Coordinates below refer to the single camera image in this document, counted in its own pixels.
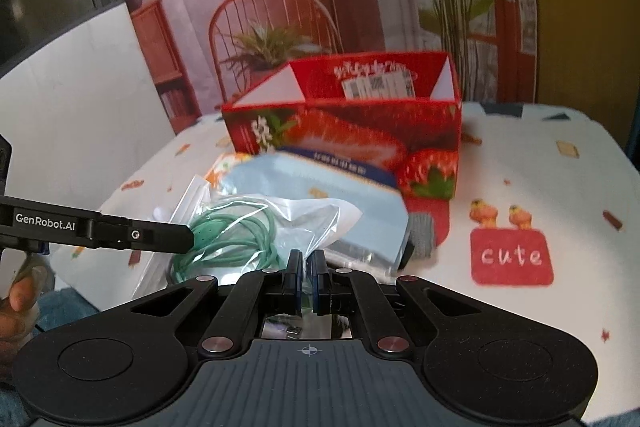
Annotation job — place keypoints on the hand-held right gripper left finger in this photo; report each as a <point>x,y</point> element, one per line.
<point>295,279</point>

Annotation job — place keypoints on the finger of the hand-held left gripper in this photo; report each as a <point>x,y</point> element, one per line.
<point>150,236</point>

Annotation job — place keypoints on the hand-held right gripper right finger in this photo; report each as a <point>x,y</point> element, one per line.
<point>317,281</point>

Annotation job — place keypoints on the red strawberry print box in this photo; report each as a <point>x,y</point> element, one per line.
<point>350,132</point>

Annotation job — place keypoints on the person's left hand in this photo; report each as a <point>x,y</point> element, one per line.
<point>22,299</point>

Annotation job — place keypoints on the clear zip bag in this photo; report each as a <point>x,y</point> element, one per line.
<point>192,199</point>

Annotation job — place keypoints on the light blue packet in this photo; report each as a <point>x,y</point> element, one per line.
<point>370,217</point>

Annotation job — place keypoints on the orange and white packet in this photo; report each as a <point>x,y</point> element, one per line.
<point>222,169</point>

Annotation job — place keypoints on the white cartoon print tablecloth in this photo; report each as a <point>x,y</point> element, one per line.
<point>525,167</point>

